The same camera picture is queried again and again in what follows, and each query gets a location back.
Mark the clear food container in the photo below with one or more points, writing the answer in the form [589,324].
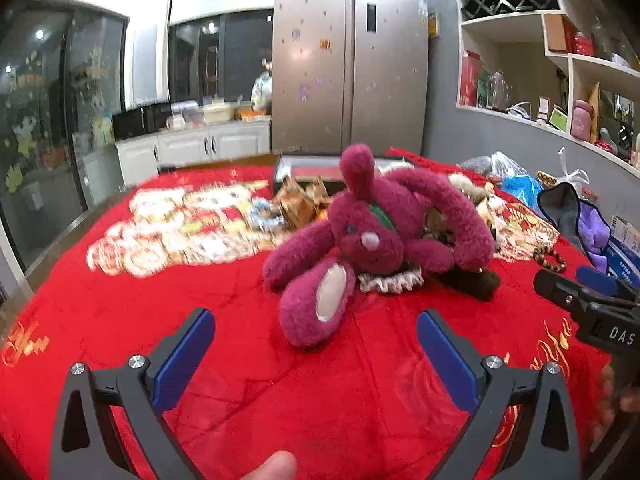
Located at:
[185,116]

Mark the grey cloth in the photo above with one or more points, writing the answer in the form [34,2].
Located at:
[557,210]

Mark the pink container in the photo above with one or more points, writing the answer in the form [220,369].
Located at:
[581,120]

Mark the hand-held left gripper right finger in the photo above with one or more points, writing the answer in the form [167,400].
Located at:
[445,360]

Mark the blue cardboard box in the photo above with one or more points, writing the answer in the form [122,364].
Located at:
[625,250]

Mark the orange food box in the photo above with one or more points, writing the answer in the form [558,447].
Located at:
[254,115]

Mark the person's right hand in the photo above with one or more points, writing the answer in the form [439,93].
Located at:
[607,400]

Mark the dark brown plush toy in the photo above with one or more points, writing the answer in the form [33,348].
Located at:
[472,282]

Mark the green box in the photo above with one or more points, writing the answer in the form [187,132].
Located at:
[484,90]

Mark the glass jar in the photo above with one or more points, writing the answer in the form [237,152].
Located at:
[499,92]

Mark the white plastic bag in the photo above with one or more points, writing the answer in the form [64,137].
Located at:
[572,175]

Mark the red gift box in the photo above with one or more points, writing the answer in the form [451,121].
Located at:
[470,80]

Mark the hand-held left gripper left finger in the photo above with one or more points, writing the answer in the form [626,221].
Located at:
[182,360]

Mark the white wall shelf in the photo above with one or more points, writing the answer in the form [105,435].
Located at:
[525,25]

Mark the black microwave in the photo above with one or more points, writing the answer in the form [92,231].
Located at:
[140,122]

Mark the white kitchen cabinets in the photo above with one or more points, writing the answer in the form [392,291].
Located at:
[200,147]

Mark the frilly pink white scrunchie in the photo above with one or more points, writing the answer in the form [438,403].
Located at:
[390,281]

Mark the glass door with stickers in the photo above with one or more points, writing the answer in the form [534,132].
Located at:
[45,135]

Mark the orange gold snack packet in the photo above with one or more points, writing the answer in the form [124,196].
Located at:
[295,207]
[320,192]

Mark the silver refrigerator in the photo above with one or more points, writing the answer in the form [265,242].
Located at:
[350,70]

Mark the person's left hand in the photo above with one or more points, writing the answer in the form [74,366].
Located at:
[270,467]

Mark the blue plastic bag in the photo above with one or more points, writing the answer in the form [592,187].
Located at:
[522,190]

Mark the red tin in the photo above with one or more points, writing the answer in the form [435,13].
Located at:
[584,45]

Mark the yellow wall sign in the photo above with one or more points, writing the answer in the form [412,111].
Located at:
[433,25]

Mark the white plush dog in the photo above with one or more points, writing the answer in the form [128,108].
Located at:
[475,190]

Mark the beige food container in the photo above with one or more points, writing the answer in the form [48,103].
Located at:
[219,112]

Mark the purple cloth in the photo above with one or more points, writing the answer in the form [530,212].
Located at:
[592,235]

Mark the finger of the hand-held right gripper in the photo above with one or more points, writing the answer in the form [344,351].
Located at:
[597,280]
[560,290]

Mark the red printed blanket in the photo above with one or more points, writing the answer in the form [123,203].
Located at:
[260,390]

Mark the gold patterned cloth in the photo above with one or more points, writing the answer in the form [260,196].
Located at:
[525,232]

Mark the magenta plush rabbit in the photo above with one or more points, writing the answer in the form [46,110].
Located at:
[365,225]

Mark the black box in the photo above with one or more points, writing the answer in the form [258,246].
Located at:
[310,167]

